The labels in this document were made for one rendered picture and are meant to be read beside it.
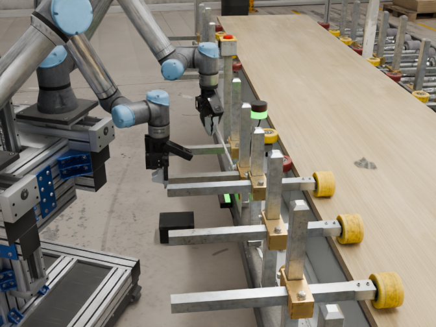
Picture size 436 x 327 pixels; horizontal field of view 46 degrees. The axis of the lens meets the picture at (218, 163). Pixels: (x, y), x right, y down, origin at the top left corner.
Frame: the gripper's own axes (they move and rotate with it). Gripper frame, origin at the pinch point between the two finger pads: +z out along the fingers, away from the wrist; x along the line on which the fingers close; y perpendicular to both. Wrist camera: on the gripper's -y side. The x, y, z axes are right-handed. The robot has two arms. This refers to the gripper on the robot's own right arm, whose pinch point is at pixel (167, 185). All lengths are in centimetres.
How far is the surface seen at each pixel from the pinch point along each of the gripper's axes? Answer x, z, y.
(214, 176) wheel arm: 1.5, -3.8, -17.1
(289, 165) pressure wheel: 3.4, -8.3, -43.7
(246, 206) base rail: -1.7, 11.7, -29.8
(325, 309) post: 96, -28, -27
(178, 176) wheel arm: 0.7, -3.7, -4.0
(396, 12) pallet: -682, 68, -396
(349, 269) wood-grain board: 62, -8, -46
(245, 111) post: -2.2, -27.1, -28.1
